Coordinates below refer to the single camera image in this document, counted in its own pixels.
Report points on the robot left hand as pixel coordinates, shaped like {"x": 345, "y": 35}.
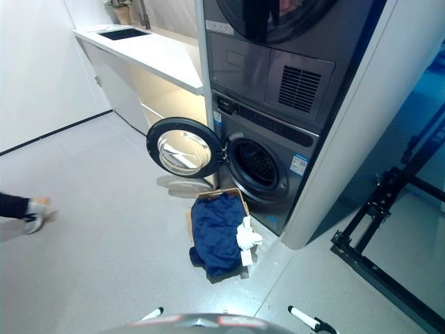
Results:
{"x": 153, "y": 314}

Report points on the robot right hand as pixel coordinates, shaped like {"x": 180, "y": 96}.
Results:
{"x": 306, "y": 317}

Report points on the white cloth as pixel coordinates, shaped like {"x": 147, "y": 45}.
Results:
{"x": 247, "y": 236}

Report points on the grey front-load washing machine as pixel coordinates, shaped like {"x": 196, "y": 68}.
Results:
{"x": 267, "y": 208}

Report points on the cardboard box basket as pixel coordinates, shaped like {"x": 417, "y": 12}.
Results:
{"x": 240, "y": 196}

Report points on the round washing machine door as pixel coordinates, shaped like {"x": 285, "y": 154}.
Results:
{"x": 184, "y": 128}

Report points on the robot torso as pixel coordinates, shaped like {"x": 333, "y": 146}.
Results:
{"x": 194, "y": 323}

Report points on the dark blue garment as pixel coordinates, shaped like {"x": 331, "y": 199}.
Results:
{"x": 215, "y": 233}

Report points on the white sneaker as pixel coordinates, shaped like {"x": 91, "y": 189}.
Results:
{"x": 36, "y": 217}

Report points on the energy label sticker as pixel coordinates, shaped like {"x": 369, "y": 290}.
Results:
{"x": 299, "y": 162}

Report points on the white appliance cabinet surround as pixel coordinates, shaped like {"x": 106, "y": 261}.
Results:
{"x": 333, "y": 156}

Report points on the person leg in dark trousers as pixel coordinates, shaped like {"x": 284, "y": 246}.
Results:
{"x": 12, "y": 206}

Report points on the grey stacked dryer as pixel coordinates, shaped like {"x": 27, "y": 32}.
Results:
{"x": 243, "y": 69}

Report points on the white counter with cabinets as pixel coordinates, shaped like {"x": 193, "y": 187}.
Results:
{"x": 156, "y": 57}

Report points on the black rectangular sink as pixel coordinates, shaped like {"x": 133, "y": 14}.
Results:
{"x": 121, "y": 33}

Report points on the potted plant in beige pot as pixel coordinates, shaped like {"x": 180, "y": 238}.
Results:
{"x": 121, "y": 15}

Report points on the metal faucet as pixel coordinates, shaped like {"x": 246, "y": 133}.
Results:
{"x": 145, "y": 14}

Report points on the black metal frame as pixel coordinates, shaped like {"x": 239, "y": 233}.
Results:
{"x": 368, "y": 215}

